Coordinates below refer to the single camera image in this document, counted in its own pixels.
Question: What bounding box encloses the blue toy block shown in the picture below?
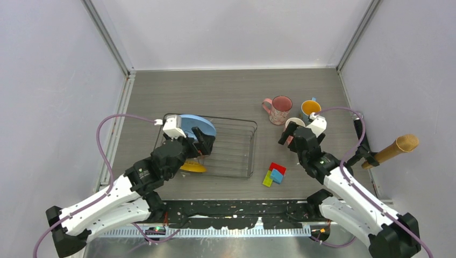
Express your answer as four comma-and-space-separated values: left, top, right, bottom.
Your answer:
269, 169, 284, 184

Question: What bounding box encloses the yellow patterned plate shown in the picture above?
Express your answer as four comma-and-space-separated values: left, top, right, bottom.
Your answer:
180, 160, 207, 173

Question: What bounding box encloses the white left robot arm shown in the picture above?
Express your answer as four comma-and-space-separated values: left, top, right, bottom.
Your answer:
46, 126, 216, 257

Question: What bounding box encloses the blue butterfly mug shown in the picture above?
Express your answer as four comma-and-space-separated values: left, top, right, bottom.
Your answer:
300, 97, 322, 124

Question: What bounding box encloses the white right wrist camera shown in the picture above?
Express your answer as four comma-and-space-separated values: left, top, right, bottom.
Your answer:
306, 112, 327, 137

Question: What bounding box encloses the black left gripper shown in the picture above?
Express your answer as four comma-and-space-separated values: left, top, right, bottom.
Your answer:
163, 126, 214, 179

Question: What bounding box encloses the patterned pink mug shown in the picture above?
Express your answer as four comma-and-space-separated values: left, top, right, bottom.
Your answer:
262, 96, 293, 125

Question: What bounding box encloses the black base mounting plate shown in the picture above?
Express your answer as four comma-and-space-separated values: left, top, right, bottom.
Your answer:
144, 199, 328, 230

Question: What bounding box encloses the plain pink mug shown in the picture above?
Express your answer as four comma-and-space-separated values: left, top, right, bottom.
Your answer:
283, 117, 305, 145

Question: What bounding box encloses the red toy block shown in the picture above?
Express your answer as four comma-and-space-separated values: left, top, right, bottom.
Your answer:
269, 162, 287, 175

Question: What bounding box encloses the black microphone stand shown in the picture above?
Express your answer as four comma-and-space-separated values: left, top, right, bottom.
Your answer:
344, 144, 380, 176

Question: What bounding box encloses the black wire dish rack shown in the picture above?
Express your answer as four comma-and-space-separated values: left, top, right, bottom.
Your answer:
154, 116, 258, 178

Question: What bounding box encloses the yellow-green toy block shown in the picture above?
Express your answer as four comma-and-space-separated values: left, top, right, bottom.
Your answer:
262, 170, 273, 188

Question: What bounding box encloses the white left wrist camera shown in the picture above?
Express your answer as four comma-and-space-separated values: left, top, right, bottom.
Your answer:
154, 114, 187, 139

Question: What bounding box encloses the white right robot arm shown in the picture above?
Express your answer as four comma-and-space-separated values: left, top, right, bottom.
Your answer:
278, 122, 422, 257

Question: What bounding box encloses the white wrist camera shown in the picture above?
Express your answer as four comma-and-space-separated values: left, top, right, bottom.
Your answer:
306, 112, 327, 137
154, 114, 187, 139

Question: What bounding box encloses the light blue plate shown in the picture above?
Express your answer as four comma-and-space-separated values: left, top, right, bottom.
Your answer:
179, 114, 217, 139

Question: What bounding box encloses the gold microphone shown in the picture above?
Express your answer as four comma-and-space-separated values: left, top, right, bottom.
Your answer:
361, 134, 419, 169

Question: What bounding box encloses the black silver microphone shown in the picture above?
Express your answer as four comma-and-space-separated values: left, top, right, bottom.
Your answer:
352, 114, 369, 148

